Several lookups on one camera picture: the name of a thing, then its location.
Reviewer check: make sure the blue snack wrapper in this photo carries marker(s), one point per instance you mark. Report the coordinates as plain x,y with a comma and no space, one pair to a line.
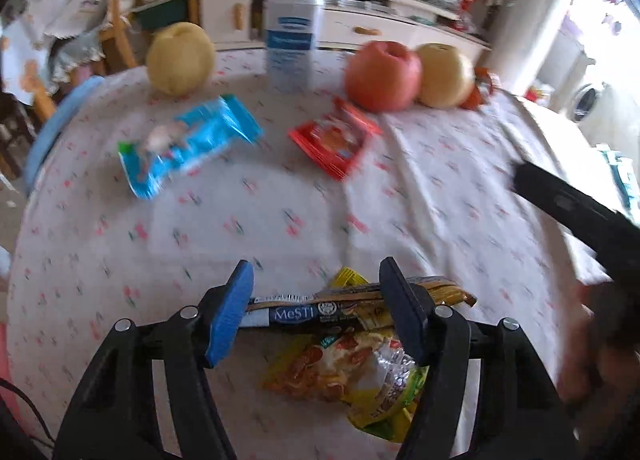
200,142

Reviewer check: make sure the yellow apple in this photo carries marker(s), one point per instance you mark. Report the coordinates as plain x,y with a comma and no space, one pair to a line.
445,74
180,57

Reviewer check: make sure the cherry print tablecloth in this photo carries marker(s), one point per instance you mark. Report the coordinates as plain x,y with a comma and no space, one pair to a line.
200,240

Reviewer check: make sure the blue plate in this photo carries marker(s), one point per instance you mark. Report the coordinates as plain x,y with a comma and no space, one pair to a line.
55,124

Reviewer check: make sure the teal white packet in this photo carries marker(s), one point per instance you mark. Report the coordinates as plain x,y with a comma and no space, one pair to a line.
620,174

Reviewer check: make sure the red apple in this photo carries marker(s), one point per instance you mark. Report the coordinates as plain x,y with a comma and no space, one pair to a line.
382,74

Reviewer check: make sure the yellow dark snack wrapper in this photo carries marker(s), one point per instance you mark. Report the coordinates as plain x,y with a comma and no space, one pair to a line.
300,314

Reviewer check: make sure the wooden chair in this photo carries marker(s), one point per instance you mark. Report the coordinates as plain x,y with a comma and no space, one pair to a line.
117,14

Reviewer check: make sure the grey lace-trimmed cloth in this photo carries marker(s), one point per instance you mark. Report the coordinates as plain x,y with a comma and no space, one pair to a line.
75,54

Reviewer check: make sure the person's right hand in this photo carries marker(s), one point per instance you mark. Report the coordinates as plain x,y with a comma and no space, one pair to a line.
585,370

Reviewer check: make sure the yellow apple right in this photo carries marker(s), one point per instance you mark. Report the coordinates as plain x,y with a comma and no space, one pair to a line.
445,74

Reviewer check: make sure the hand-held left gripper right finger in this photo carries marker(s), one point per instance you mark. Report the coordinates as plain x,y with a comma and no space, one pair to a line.
400,310

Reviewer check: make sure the yellow apple left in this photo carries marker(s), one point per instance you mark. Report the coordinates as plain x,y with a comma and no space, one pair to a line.
180,57

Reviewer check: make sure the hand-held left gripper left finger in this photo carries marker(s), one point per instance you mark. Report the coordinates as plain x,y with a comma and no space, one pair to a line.
227,320

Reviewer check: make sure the red flat snack packet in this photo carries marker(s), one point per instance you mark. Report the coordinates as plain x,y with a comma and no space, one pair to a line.
335,139

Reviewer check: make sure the white plastic bottle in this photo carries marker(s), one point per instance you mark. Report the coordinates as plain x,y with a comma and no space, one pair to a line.
292,34

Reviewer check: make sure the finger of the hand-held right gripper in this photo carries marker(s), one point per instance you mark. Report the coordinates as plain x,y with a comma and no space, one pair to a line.
565,200

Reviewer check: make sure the yellow green snack packet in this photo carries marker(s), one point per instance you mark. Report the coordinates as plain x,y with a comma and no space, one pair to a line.
340,372

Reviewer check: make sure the washing machine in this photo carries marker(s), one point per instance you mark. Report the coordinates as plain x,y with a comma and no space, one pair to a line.
590,100

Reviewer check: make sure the white cabinet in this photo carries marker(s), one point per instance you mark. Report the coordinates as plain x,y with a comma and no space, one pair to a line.
380,14

